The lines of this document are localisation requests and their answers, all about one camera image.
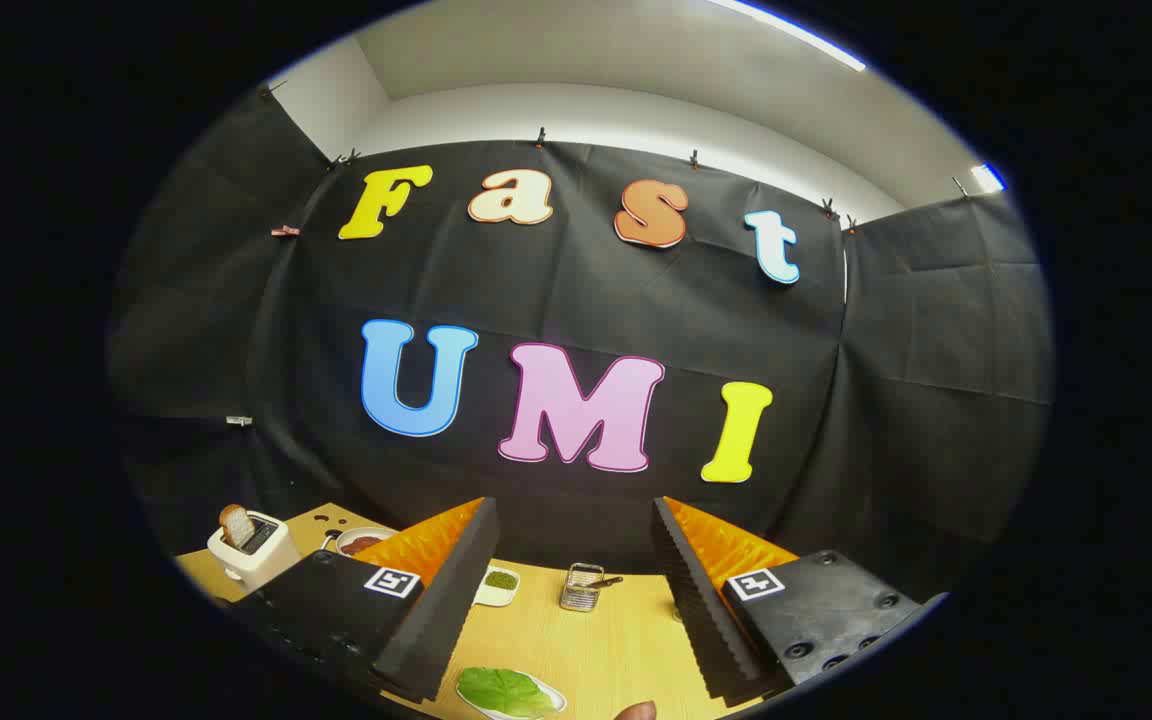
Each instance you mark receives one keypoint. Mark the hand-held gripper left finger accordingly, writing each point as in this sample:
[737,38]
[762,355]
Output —
[446,610]

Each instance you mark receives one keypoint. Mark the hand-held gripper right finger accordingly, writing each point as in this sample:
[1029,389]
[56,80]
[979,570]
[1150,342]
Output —
[696,610]

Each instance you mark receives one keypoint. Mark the green lettuce leaf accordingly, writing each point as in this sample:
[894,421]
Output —
[501,690]

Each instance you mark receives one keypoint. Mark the toasted bread slice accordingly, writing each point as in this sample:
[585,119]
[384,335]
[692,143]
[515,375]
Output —
[236,525]

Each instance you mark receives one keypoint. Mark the white divided bean dish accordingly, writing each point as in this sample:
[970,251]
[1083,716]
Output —
[492,598]

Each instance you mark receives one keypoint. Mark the white oval meat plate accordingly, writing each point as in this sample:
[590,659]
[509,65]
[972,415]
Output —
[376,532]

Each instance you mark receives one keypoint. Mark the brown cooked meat piece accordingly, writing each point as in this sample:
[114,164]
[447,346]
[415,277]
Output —
[361,545]

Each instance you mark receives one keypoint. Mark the white rounded plate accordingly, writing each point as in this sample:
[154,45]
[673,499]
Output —
[556,695]

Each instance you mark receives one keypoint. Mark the white toaster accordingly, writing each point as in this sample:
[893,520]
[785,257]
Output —
[256,565]

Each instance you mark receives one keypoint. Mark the black backdrop cloth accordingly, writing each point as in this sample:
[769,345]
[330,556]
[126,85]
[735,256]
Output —
[586,300]

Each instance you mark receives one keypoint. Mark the pink cloth clip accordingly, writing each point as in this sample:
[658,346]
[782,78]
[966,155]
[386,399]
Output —
[285,231]

